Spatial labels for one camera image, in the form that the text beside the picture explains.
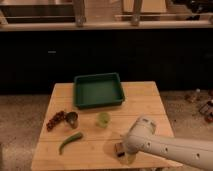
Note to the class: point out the wooden folding table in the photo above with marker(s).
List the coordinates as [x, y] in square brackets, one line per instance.
[96, 149]

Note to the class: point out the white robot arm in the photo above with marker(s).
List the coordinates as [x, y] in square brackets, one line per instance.
[141, 137]

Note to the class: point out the light green plastic cup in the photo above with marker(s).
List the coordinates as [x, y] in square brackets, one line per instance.
[103, 120]

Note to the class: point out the long wooden bench rail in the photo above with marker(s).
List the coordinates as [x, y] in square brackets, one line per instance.
[106, 26]

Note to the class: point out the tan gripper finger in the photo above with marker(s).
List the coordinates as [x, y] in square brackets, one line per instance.
[128, 159]

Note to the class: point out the green okra pod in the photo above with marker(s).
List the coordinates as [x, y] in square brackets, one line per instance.
[70, 139]

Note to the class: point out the whiteboard eraser block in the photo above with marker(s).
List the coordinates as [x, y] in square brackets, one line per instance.
[119, 149]

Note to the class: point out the metal measuring cup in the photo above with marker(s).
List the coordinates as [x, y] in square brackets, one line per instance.
[72, 119]

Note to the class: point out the green plastic tray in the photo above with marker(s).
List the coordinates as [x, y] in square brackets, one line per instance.
[97, 90]

